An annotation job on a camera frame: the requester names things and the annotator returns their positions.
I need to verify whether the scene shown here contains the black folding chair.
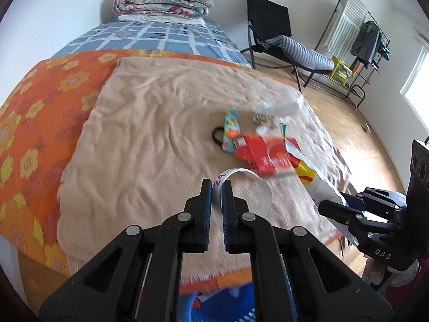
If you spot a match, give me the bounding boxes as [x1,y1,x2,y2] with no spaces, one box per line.
[241,0,331,90]

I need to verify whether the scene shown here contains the black clothes rack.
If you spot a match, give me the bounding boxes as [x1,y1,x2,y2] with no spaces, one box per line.
[315,0,390,110]

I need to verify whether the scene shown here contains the white paper strip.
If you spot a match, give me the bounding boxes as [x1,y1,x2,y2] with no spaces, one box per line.
[212,168,273,231]

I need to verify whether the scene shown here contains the crumpled clear plastic wrapper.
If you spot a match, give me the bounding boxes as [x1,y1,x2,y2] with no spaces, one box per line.
[253,102,285,136]

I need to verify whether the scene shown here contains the yellow crate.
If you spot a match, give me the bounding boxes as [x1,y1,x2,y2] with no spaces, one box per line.
[329,56,352,86]

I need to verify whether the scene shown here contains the yellow red white bag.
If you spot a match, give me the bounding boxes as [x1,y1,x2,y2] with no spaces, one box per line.
[285,140,347,206]

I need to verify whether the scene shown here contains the striped cushion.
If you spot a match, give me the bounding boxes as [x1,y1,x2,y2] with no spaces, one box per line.
[265,35,334,71]

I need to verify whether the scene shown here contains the blue plastic laundry basket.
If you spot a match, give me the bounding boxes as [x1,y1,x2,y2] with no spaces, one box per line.
[179,280,299,322]

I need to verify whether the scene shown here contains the red cardboard box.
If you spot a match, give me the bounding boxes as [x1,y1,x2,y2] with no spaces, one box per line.
[234,134,300,177]

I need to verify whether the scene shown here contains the black hair tie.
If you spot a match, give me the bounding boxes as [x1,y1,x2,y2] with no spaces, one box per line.
[212,126,226,147]

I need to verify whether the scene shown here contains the beige fleece blanket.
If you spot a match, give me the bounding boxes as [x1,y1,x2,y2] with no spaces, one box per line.
[57,57,350,273]

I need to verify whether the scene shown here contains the teal patterned wrapper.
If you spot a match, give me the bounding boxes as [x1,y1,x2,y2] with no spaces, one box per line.
[222,108,241,154]

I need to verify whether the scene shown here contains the white gloved right hand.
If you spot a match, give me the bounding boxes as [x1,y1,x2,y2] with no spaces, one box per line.
[362,255,420,291]

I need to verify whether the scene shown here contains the white plastic bag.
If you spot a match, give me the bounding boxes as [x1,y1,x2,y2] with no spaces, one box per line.
[253,94,304,136]

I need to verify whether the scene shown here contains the orange floral bedsheet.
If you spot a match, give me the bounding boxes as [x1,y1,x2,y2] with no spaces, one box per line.
[0,48,255,277]

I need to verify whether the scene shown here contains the blue checked bedsheet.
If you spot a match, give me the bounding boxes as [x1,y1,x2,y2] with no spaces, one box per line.
[54,18,251,68]

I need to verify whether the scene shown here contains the dark hanging jacket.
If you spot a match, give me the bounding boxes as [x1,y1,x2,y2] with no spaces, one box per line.
[350,20,381,68]

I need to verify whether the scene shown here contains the folded floral quilt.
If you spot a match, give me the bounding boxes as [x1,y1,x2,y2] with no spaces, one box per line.
[113,0,214,19]

